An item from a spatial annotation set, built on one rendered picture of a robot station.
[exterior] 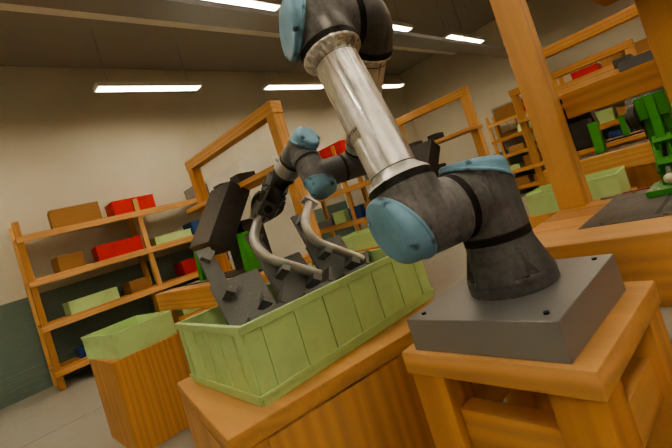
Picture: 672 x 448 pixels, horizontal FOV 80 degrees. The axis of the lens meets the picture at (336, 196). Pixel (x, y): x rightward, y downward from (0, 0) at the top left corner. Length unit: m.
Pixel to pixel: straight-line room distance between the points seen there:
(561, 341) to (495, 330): 0.09
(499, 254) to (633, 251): 0.36
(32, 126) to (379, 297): 6.88
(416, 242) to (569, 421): 0.30
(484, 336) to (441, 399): 0.16
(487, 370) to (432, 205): 0.26
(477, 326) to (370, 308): 0.47
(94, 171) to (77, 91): 1.35
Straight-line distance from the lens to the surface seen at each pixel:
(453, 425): 0.80
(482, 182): 0.69
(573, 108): 1.70
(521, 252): 0.72
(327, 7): 0.79
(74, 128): 7.65
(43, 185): 7.30
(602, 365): 0.63
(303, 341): 0.96
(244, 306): 1.19
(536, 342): 0.64
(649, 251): 1.01
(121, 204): 6.86
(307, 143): 1.05
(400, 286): 1.17
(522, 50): 1.67
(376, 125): 0.68
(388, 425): 1.05
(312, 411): 0.93
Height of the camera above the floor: 1.13
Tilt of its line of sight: 2 degrees up
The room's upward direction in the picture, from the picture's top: 18 degrees counter-clockwise
